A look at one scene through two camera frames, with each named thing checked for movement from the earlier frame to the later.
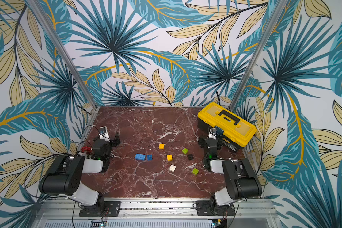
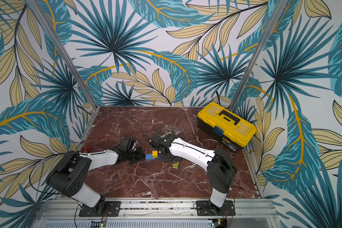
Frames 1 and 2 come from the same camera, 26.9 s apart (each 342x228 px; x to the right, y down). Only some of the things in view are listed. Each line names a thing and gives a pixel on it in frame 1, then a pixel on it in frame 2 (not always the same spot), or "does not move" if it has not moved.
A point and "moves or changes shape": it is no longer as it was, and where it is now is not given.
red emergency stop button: (87, 149) does not move
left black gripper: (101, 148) → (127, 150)
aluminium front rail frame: (258, 214) does not move
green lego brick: (195, 171) → (175, 165)
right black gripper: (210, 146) → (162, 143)
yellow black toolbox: (232, 129) does not move
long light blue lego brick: (140, 156) moves or changes shape
